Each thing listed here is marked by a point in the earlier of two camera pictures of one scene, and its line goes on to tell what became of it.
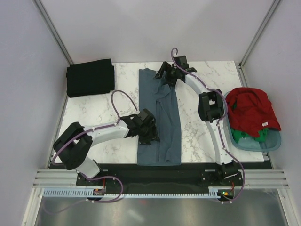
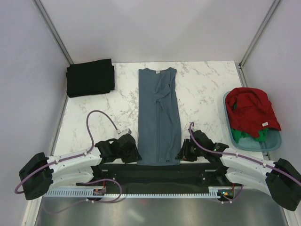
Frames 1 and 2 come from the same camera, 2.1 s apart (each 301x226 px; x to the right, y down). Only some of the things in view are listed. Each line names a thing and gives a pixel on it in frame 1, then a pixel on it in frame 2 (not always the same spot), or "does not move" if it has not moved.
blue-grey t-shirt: (160, 100) does not move
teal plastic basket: (273, 141) does not move
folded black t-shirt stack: (91, 77) does not move
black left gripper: (153, 135) → (134, 156)
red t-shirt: (250, 111) does not move
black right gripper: (166, 67) → (183, 154)
